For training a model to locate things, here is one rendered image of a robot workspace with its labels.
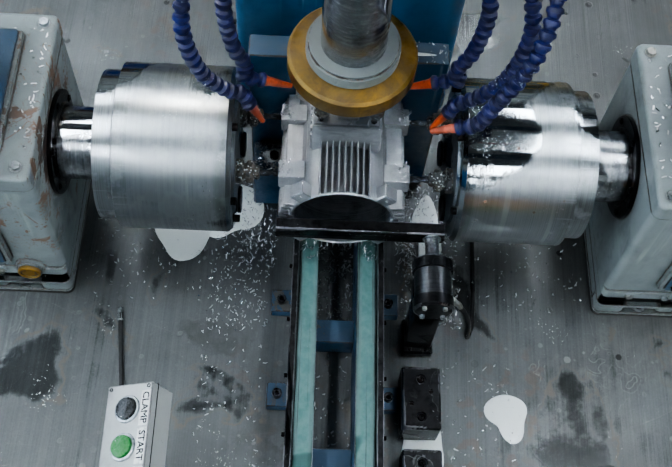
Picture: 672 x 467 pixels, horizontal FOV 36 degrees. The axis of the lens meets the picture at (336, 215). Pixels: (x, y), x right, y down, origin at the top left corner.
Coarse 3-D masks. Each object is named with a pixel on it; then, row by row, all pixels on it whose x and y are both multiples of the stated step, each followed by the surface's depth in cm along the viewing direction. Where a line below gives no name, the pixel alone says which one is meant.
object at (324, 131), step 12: (312, 108) 152; (312, 120) 150; (324, 120) 146; (336, 120) 150; (348, 120) 150; (360, 120) 150; (312, 132) 147; (324, 132) 147; (336, 132) 147; (348, 132) 147; (360, 132) 147; (372, 132) 147; (312, 144) 150; (324, 144) 150; (336, 144) 150; (348, 144) 150; (360, 144) 150; (372, 144) 150
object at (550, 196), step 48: (528, 96) 148; (576, 96) 151; (480, 144) 144; (528, 144) 144; (576, 144) 145; (624, 144) 153; (480, 192) 145; (528, 192) 145; (576, 192) 145; (480, 240) 154; (528, 240) 153
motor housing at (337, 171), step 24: (288, 144) 154; (384, 144) 154; (312, 168) 150; (336, 168) 148; (360, 168) 149; (288, 192) 151; (312, 192) 148; (336, 192) 147; (360, 192) 147; (312, 216) 160; (336, 216) 162; (360, 216) 161; (384, 216) 158; (336, 240) 160; (360, 240) 160
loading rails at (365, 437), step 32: (288, 320) 156; (320, 320) 164; (352, 320) 168; (288, 352) 152; (352, 352) 164; (288, 384) 150; (352, 384) 160; (288, 416) 148; (352, 416) 156; (288, 448) 145; (352, 448) 152
